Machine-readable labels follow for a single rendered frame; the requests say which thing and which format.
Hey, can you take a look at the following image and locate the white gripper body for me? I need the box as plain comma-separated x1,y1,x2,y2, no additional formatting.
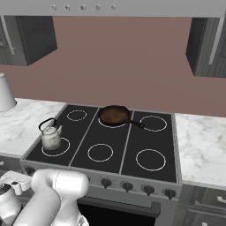
0,170,33,196

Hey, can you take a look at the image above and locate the black stove knob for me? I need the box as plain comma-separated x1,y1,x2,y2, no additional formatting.
121,181,134,193
142,184,155,197
163,187,177,200
25,166,36,177
101,177,113,190

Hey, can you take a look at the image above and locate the black hob stove with oven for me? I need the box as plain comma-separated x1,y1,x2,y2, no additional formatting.
19,102,184,226

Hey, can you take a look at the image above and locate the grey drawer front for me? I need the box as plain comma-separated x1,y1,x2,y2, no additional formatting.
172,185,226,226
0,154,26,178

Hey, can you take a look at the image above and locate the white conical container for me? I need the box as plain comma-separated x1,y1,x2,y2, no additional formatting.
0,72,18,113

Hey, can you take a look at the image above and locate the dark brown frying pan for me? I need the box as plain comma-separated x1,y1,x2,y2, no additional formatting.
97,104,146,130

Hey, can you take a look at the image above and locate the grey range hood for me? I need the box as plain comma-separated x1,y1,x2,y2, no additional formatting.
0,0,226,19

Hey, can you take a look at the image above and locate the white kettle with black handle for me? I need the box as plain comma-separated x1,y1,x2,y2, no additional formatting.
38,117,64,151

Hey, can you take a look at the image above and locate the dark oven door handle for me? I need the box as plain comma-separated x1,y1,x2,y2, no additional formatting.
77,196,162,218

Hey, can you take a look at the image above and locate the dark grey wall cupboard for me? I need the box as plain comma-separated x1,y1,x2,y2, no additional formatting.
0,15,58,66
185,17,226,79

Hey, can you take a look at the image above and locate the grey cupboard handle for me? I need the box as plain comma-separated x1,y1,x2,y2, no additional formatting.
0,16,16,56
208,17,226,65

